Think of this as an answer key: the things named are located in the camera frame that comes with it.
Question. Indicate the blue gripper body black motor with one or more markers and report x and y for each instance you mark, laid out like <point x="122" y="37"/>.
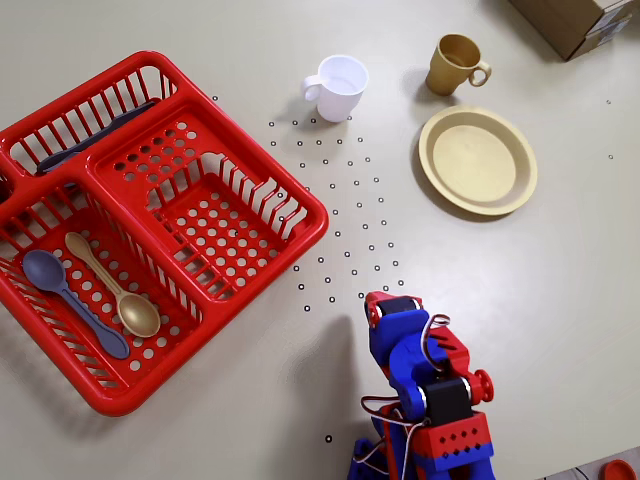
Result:
<point x="398" y="305"/>

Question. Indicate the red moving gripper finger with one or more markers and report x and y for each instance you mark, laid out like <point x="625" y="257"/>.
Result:
<point x="372" y="311"/>

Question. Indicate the gold plastic plate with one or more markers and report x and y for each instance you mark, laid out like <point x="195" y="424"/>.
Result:
<point x="475" y="162"/>

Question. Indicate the blue and red robot arm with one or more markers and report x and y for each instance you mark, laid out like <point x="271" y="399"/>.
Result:
<point x="447" y="400"/>

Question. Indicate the white plastic cup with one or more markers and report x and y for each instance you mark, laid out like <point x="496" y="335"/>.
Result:
<point x="337" y="97"/>

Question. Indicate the gold plastic spoon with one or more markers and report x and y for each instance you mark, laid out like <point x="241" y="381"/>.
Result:
<point x="135" y="312"/>

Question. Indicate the gold plastic cup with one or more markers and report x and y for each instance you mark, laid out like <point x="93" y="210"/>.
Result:
<point x="447" y="72"/>

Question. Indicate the red round lid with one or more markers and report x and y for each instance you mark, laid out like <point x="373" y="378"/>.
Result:
<point x="619" y="471"/>

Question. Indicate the red plastic dish rack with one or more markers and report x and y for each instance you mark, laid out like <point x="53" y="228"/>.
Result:
<point x="150" y="150"/>

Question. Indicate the grey plastic knife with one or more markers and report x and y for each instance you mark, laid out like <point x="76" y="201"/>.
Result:
<point x="140" y="109"/>

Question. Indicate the blue-grey plastic spoon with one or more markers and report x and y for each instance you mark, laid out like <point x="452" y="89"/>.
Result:
<point x="45" y="270"/>

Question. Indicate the cardboard box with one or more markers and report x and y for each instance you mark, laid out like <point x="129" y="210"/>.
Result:
<point x="565" y="20"/>

